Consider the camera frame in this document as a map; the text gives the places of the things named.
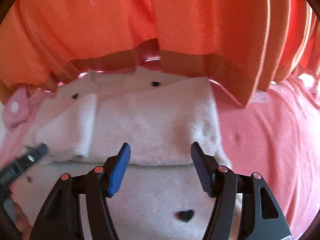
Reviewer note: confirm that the pink pillow with white dot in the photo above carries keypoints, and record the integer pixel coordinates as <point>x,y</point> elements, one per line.
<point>20,107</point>

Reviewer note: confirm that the orange curtain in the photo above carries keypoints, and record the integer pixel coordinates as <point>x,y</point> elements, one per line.
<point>244,45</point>

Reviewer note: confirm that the pink patterned bed blanket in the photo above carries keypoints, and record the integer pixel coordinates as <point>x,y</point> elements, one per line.
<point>277,136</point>

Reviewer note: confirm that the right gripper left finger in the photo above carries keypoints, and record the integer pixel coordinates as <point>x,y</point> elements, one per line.
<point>75,199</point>

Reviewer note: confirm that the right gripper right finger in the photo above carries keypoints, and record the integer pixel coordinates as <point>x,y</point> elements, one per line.
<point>243,204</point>

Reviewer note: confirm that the pink sweater with black hearts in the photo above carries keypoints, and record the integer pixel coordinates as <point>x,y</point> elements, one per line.
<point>159,115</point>

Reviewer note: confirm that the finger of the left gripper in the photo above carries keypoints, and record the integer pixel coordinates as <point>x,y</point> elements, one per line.
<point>19,165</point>

